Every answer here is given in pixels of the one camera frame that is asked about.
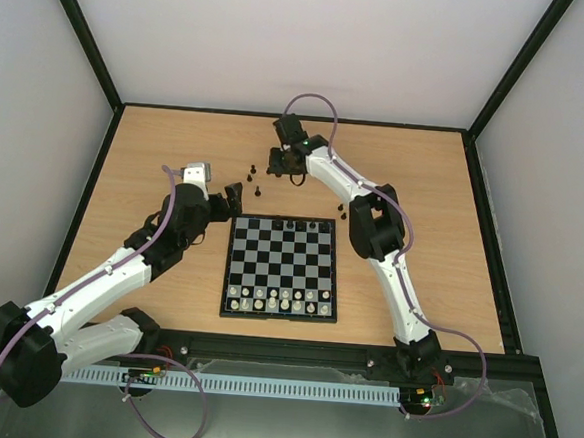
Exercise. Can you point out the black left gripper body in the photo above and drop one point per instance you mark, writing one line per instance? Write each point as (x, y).
(222, 213)

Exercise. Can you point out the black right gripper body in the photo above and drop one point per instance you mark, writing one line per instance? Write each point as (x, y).
(283, 159)

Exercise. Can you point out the black queen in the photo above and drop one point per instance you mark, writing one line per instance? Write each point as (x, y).
(277, 223)

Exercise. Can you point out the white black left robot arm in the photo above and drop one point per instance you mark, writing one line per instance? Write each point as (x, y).
(52, 337)

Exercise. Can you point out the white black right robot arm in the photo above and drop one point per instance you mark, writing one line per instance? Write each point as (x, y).
(376, 232)

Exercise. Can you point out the black and white chessboard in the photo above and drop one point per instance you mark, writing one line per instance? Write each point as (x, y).
(287, 259)

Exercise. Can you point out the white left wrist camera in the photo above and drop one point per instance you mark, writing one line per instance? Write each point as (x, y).
(197, 172)

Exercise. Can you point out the black aluminium rail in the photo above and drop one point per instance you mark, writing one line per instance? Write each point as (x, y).
(374, 362)

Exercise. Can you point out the white cable duct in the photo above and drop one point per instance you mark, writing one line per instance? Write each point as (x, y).
(241, 386)

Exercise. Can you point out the black enclosure frame post left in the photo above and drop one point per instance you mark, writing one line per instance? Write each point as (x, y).
(85, 37)

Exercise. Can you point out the black enclosure frame post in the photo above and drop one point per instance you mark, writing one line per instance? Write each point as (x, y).
(534, 42)
(85, 37)

